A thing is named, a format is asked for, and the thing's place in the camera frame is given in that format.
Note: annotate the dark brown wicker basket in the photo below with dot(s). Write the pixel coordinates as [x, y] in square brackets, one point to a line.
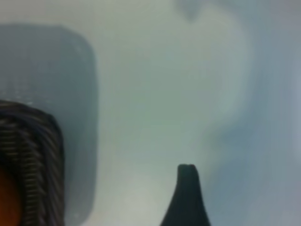
[40, 164]

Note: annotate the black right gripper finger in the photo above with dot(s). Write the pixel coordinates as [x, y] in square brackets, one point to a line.
[187, 200]

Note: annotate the orange fruit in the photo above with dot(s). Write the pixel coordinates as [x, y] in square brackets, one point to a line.
[8, 200]

